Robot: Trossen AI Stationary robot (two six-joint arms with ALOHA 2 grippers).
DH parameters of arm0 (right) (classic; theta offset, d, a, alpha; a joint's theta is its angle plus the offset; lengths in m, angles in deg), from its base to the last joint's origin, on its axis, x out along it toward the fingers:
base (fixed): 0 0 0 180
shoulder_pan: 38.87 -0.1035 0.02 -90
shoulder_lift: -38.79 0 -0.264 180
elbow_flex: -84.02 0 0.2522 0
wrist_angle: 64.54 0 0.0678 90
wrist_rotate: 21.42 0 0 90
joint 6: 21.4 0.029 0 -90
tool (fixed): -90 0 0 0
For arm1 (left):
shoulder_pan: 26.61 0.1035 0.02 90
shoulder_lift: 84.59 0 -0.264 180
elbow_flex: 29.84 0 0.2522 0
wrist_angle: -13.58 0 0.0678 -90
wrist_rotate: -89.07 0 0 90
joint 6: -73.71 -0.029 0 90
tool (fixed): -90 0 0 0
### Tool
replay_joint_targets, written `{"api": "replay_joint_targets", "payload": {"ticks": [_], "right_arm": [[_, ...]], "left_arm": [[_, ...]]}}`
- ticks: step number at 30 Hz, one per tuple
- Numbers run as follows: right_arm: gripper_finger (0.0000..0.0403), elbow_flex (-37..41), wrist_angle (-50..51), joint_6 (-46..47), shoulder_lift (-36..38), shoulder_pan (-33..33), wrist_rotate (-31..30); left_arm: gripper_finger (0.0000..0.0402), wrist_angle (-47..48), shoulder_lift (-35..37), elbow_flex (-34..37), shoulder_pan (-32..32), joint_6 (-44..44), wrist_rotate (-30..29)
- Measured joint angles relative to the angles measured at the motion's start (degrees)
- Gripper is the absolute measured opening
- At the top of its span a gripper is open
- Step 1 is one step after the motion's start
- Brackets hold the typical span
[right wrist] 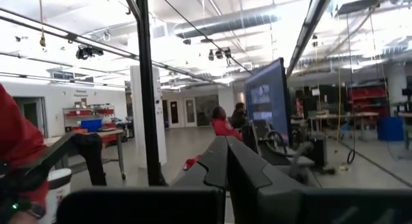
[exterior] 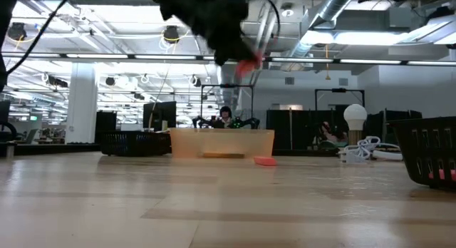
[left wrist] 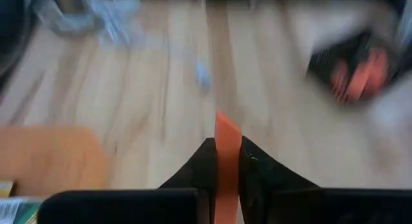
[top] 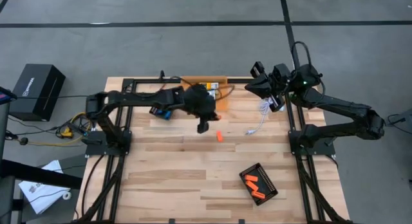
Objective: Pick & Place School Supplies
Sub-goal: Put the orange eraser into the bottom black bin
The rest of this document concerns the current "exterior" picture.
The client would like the black computer monitor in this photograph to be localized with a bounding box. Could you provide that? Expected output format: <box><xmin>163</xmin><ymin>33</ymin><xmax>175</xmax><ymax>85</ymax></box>
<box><xmin>142</xmin><ymin>100</ymin><xmax>177</xmax><ymax>132</ymax></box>

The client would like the black gantry frame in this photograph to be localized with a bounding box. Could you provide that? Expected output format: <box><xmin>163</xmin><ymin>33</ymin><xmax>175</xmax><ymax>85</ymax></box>
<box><xmin>314</xmin><ymin>88</ymin><xmax>366</xmax><ymax>112</ymax></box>
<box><xmin>199</xmin><ymin>84</ymin><xmax>255</xmax><ymax>130</ymax></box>

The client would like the wide black cabinet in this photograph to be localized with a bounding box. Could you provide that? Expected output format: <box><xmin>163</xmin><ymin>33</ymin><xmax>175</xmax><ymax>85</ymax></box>
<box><xmin>366</xmin><ymin>108</ymin><xmax>423</xmax><ymax>144</ymax></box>

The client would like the black mesh basket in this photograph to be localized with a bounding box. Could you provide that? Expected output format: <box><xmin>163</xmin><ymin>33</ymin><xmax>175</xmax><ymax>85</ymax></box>
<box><xmin>99</xmin><ymin>130</ymin><xmax>172</xmax><ymax>157</ymax></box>
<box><xmin>386</xmin><ymin>115</ymin><xmax>456</xmax><ymax>190</ymax></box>

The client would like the thin black hanging cable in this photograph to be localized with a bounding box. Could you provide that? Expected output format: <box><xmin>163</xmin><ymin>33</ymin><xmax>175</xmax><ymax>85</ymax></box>
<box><xmin>6</xmin><ymin>0</ymin><xmax>76</xmax><ymax>75</ymax></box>

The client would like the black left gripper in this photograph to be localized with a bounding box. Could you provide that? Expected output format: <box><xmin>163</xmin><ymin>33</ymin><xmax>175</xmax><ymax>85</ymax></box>
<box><xmin>144</xmin><ymin>0</ymin><xmax>261</xmax><ymax>66</ymax></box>

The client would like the distant black robot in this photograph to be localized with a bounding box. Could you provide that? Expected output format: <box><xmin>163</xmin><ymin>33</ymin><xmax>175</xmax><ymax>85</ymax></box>
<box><xmin>192</xmin><ymin>115</ymin><xmax>261</xmax><ymax>130</ymax></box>

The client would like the white bulb lamp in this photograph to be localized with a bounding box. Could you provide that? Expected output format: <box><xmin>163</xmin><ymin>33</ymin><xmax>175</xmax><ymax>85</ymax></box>
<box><xmin>343</xmin><ymin>103</ymin><xmax>368</xmax><ymax>146</ymax></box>

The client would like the silver ribbed air duct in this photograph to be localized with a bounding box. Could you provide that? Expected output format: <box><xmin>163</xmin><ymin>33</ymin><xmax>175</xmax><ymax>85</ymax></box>
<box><xmin>284</xmin><ymin>0</ymin><xmax>361</xmax><ymax>58</ymax></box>

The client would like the white square pillar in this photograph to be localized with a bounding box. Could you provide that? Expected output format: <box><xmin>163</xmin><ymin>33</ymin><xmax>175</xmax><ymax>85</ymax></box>
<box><xmin>65</xmin><ymin>62</ymin><xmax>99</xmax><ymax>145</ymax></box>

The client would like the yellow hanging cord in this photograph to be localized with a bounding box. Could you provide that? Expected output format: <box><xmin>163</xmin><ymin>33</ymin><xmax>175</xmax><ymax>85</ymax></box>
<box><xmin>323</xmin><ymin>43</ymin><xmax>331</xmax><ymax>81</ymax></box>

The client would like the black aluminium table frame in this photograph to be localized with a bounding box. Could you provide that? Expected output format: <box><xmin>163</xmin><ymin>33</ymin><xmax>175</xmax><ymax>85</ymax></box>
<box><xmin>0</xmin><ymin>143</ymin><xmax>101</xmax><ymax>157</ymax></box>

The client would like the long ceiling light bar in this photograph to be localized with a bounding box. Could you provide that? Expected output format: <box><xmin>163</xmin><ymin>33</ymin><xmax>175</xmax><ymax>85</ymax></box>
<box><xmin>0</xmin><ymin>52</ymin><xmax>456</xmax><ymax>67</ymax></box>

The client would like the orange translucent plastic bin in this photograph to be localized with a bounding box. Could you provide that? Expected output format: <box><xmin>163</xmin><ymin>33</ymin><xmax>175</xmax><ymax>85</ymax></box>
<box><xmin>170</xmin><ymin>128</ymin><xmax>276</xmax><ymax>160</ymax></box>

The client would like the person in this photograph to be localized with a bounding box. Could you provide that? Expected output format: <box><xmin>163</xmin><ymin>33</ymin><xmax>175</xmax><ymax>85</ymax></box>
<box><xmin>320</xmin><ymin>121</ymin><xmax>348</xmax><ymax>149</ymax></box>
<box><xmin>217</xmin><ymin>105</ymin><xmax>234</xmax><ymax>130</ymax></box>

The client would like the white lamp cable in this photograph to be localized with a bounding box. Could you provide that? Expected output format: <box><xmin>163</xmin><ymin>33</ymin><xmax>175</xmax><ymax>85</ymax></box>
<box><xmin>338</xmin><ymin>135</ymin><xmax>404</xmax><ymax>164</ymax></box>

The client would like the tall black cabinet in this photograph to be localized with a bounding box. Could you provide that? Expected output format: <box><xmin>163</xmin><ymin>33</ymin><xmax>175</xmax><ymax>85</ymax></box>
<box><xmin>94</xmin><ymin>110</ymin><xmax>118</xmax><ymax>145</ymax></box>

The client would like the black ceiling device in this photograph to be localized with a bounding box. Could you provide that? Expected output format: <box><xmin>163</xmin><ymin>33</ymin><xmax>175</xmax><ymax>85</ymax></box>
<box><xmin>6</xmin><ymin>22</ymin><xmax>28</xmax><ymax>41</ymax></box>
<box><xmin>162</xmin><ymin>25</ymin><xmax>182</xmax><ymax>43</ymax></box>

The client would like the black partition panel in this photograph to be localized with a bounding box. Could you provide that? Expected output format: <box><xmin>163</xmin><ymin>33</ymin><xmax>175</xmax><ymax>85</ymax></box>
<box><xmin>266</xmin><ymin>108</ymin><xmax>345</xmax><ymax>152</ymax></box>

